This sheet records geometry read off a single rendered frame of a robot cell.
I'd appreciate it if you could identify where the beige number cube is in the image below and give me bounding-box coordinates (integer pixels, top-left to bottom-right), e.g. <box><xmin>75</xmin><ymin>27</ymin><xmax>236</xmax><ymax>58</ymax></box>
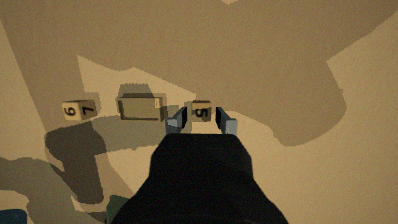
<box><xmin>191</xmin><ymin>100</ymin><xmax>212</xmax><ymax>122</ymax></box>
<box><xmin>60</xmin><ymin>100</ymin><xmax>97</xmax><ymax>121</ymax></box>

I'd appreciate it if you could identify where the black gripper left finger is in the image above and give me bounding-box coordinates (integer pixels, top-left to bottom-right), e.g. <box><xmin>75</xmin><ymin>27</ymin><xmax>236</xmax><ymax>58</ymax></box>
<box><xmin>165</xmin><ymin>107</ymin><xmax>187</xmax><ymax>135</ymax></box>

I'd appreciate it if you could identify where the tan shallow rectangular tray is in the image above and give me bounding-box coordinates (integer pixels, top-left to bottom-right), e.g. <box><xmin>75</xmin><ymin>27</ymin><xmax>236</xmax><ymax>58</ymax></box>
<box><xmin>115</xmin><ymin>97</ymin><xmax>164</xmax><ymax>123</ymax></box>

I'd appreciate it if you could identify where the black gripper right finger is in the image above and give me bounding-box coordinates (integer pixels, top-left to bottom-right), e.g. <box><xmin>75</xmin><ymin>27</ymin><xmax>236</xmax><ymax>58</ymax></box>
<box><xmin>215</xmin><ymin>107</ymin><xmax>238</xmax><ymax>136</ymax></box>

